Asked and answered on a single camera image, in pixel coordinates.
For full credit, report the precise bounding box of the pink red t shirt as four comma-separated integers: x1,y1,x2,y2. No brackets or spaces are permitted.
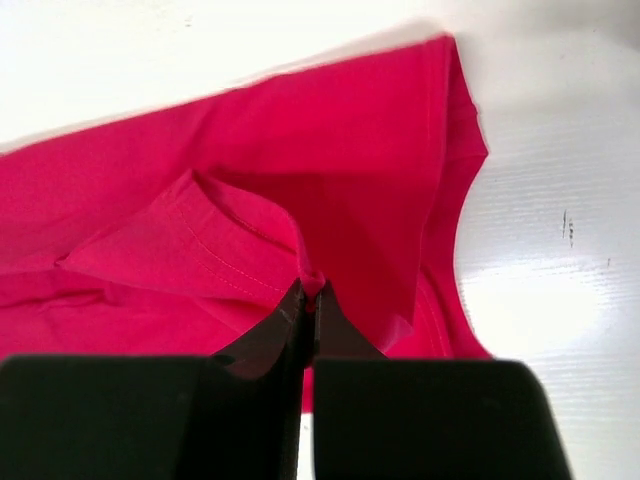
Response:
0,33,496,414

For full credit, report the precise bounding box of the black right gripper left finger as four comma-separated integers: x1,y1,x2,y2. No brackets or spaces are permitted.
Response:
1,283,305,479

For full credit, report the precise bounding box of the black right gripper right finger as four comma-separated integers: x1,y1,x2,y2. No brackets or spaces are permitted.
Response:
313,286,571,479

